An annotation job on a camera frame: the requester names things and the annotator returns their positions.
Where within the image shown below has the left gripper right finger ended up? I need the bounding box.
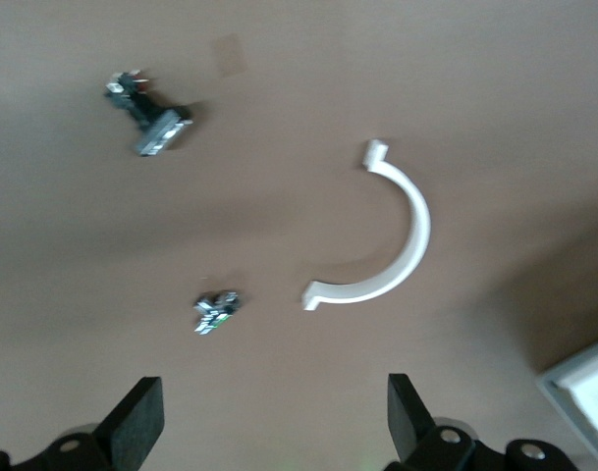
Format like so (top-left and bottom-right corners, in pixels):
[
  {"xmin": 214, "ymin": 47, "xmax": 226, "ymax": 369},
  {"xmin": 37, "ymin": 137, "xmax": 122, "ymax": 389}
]
[{"xmin": 387, "ymin": 373, "xmax": 477, "ymax": 471}]

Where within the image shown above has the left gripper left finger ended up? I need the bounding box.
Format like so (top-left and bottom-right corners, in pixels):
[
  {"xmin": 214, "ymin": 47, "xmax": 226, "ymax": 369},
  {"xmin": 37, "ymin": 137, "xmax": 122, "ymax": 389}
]
[{"xmin": 13, "ymin": 376, "xmax": 165, "ymax": 471}]

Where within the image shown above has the white drawer cabinet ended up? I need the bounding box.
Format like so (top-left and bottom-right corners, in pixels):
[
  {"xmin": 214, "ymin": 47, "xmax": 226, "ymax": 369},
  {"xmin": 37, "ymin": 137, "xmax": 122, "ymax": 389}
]
[{"xmin": 536, "ymin": 333, "xmax": 598, "ymax": 471}]

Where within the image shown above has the small silver switch part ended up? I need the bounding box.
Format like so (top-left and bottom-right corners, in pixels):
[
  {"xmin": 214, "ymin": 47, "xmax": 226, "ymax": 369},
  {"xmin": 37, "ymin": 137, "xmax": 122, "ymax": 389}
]
[{"xmin": 192, "ymin": 289, "xmax": 244, "ymax": 338}]

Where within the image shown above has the white half ring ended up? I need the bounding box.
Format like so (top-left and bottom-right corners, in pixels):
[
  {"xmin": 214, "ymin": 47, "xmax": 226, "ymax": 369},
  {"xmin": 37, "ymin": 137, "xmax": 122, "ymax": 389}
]
[{"xmin": 300, "ymin": 138, "xmax": 432, "ymax": 311}]

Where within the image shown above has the black silver selector switch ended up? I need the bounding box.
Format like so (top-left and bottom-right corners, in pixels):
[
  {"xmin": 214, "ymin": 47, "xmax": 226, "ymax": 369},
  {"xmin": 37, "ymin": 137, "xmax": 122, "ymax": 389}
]
[{"xmin": 103, "ymin": 68, "xmax": 194, "ymax": 158}]

